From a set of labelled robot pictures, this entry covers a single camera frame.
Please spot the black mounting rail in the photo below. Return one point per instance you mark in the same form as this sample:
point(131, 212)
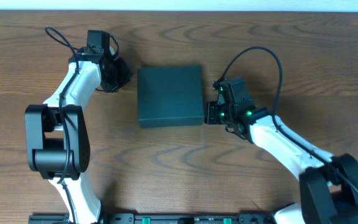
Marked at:
point(149, 218)

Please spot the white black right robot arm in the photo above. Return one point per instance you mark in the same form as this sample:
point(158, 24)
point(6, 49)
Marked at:
point(328, 183)

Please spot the dark green gift box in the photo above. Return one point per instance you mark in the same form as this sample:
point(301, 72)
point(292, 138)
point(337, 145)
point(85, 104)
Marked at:
point(170, 96)

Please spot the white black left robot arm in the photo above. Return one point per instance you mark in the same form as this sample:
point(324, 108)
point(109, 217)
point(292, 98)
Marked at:
point(57, 141)

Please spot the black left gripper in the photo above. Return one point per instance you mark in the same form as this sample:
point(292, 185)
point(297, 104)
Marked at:
point(123, 73)

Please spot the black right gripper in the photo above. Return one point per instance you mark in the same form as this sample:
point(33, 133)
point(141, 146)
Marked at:
point(211, 115)

